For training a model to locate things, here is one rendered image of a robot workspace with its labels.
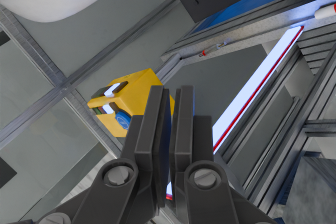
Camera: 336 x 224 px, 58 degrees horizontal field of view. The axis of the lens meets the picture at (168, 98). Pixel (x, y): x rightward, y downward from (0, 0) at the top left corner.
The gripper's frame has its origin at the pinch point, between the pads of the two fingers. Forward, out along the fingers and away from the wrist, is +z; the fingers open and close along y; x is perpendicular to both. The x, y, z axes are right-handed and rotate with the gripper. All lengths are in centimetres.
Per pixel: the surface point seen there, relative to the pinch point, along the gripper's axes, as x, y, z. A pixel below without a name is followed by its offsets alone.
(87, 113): -52, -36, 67
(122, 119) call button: -26.1, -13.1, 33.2
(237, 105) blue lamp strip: -14.4, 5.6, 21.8
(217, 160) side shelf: -62, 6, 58
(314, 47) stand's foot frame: -55, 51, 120
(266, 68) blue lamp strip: -12.7, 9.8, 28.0
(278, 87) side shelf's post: -67, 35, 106
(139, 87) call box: -21.4, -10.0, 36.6
